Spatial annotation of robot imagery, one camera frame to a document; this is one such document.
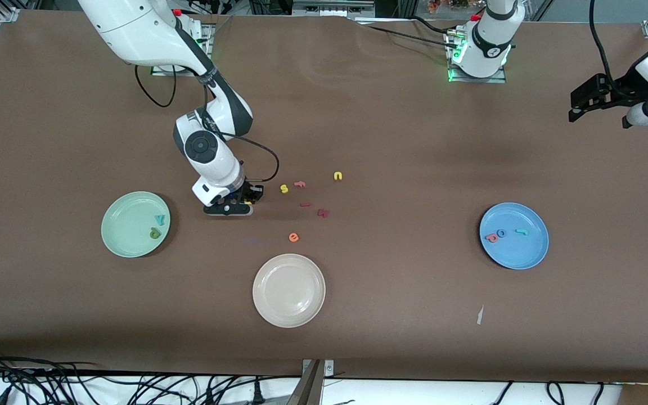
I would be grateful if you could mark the white plate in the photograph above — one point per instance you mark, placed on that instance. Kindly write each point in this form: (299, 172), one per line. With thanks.
(288, 291)

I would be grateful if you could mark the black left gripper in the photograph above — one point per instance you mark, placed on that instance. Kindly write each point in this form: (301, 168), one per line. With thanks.
(620, 93)

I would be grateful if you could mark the blue plate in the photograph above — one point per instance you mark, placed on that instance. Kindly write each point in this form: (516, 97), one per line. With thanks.
(518, 250)

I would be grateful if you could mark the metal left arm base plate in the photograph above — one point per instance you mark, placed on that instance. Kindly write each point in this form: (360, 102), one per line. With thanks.
(459, 79)

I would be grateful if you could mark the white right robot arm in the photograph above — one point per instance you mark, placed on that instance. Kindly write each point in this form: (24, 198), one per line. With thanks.
(133, 28)

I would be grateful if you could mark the dark red foam letter k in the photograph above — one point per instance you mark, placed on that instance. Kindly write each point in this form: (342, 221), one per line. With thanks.
(323, 213)

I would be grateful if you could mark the green foam letter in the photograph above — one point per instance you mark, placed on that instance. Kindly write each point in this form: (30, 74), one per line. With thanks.
(155, 233)

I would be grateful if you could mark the pink foam letter q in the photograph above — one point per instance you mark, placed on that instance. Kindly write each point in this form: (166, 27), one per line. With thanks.
(490, 238)

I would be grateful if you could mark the green plate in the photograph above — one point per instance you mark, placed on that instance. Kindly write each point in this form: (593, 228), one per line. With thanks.
(127, 225)

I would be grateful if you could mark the colourful background objects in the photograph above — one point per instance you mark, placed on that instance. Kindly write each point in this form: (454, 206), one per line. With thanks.
(450, 5)

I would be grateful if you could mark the grey power strip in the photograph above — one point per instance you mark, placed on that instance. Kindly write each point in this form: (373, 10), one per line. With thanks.
(332, 8)

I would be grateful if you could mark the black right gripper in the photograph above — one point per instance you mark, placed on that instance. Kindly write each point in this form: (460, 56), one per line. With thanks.
(248, 192)

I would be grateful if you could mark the metal table bracket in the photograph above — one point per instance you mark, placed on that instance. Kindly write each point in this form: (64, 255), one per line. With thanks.
(328, 368)

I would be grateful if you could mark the white paper scrap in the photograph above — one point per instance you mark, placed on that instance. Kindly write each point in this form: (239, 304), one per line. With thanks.
(480, 316)

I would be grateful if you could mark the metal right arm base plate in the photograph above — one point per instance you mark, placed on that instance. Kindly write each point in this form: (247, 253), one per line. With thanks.
(166, 71)

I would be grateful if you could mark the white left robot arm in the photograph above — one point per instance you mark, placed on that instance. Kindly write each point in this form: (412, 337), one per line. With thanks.
(487, 45)

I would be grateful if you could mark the teal foam letter y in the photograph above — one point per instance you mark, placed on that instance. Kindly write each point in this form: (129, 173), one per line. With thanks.
(160, 220)

